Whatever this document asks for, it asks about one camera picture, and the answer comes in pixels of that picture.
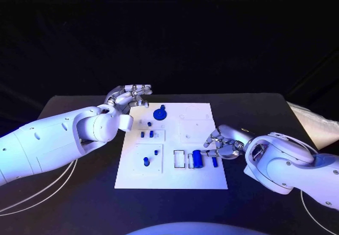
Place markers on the long blue cylinder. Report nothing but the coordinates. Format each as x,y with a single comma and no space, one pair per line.
198,159

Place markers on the white task board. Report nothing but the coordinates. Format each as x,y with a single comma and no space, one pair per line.
172,178

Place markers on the blue plug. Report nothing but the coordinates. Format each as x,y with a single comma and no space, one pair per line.
146,162

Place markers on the thin blue peg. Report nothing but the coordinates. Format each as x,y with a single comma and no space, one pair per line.
213,162

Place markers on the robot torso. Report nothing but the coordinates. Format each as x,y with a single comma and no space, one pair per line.
195,229

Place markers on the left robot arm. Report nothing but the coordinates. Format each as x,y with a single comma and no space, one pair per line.
49,135

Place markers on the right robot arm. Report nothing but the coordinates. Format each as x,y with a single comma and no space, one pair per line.
280,165

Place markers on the white cloth bundle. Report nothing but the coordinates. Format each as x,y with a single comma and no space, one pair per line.
314,126

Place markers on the blue gear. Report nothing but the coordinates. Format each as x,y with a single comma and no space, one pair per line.
159,114

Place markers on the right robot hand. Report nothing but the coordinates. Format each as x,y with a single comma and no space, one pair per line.
232,135

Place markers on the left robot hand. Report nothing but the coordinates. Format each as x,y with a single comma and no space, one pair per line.
124,97

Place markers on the blue block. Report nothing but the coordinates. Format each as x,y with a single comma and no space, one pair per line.
143,134
151,134

